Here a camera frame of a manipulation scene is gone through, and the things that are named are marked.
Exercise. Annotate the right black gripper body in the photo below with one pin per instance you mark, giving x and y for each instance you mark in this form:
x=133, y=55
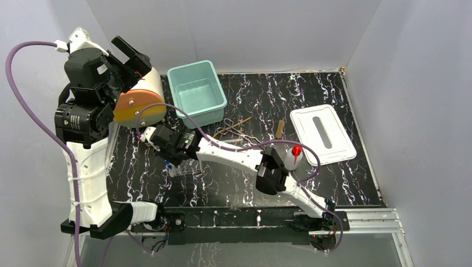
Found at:
x=169, y=154

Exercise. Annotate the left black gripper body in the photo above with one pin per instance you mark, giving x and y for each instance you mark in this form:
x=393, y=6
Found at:
x=133, y=63

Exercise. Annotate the aluminium frame rail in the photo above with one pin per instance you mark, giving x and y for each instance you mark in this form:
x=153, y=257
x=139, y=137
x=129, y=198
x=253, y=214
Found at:
x=368, y=223

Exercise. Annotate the wrist white camera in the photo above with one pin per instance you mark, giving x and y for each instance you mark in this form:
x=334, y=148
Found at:
x=146, y=136
x=78, y=39

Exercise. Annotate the clear test tube rack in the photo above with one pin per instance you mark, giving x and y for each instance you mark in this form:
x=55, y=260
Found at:
x=188, y=167

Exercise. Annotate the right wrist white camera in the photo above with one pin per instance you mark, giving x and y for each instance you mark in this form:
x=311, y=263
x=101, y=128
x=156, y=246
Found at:
x=146, y=136

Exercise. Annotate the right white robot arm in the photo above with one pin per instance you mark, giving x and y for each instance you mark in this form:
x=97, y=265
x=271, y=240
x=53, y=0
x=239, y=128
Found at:
x=271, y=175

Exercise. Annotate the blue capped tube in rack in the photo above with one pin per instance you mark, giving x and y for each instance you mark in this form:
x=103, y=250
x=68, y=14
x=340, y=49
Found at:
x=170, y=168

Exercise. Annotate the white orange yellow cylinder device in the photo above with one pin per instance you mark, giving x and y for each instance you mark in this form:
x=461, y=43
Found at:
x=142, y=98

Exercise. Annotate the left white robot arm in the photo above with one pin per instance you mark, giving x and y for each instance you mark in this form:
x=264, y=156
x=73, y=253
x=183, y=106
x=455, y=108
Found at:
x=85, y=110

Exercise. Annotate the teal plastic bin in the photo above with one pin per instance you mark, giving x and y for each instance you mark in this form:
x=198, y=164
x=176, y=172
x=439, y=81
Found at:
x=197, y=92

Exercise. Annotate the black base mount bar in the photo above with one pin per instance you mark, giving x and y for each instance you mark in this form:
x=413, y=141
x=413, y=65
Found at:
x=319, y=239

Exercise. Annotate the white squeeze bottle red cap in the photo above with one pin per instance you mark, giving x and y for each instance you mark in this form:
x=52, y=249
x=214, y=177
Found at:
x=293, y=157

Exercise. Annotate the tan rubber band loop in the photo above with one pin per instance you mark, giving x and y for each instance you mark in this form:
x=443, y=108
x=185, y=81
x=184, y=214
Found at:
x=231, y=139

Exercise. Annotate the white plastic bin lid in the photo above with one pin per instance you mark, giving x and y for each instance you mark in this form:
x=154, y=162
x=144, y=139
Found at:
x=320, y=128

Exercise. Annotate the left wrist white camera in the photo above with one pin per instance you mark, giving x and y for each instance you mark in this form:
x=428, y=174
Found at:
x=78, y=39

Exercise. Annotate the metal tongs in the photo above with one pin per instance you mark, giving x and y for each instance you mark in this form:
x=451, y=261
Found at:
x=234, y=129

